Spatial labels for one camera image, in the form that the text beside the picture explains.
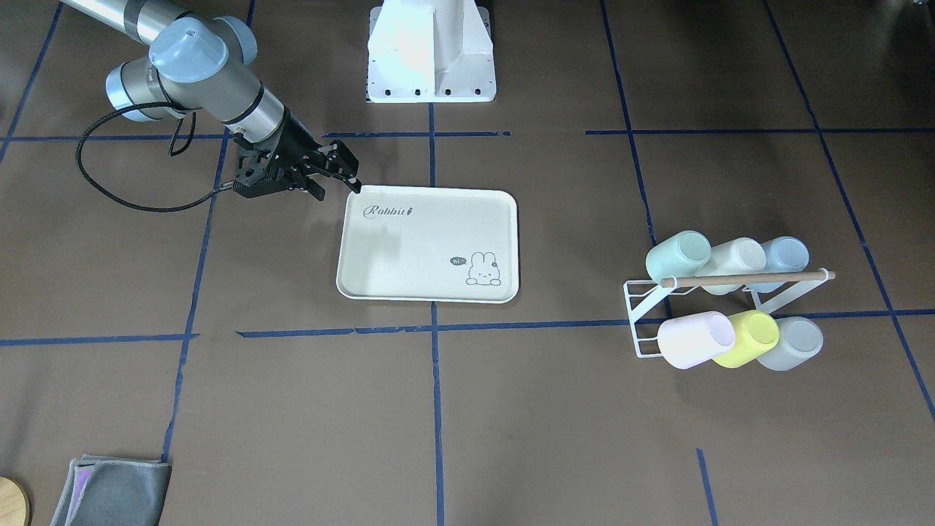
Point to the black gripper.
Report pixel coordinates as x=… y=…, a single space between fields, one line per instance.
x=297 y=139

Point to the beige rabbit tray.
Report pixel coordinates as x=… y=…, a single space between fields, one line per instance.
x=422 y=244

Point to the green cup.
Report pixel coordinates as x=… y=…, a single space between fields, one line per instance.
x=681 y=255

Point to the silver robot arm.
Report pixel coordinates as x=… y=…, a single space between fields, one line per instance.
x=199 y=64

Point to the pink cup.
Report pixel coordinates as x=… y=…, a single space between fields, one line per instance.
x=691 y=340

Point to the beige cup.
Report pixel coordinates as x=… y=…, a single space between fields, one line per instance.
x=743 y=255

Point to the yellow cup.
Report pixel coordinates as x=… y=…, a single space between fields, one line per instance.
x=756 y=333

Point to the blue-grey cup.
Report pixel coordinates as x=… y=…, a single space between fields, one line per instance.
x=785 y=254

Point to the grey cup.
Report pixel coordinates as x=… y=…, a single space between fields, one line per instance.
x=800 y=340

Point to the folded grey cloth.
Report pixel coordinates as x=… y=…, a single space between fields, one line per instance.
x=102 y=490

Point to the wooden mug tree stand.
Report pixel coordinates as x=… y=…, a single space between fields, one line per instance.
x=15 y=504

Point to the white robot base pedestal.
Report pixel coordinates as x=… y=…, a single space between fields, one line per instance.
x=430 y=52

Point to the white wire cup rack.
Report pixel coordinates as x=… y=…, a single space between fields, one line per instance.
x=650 y=303

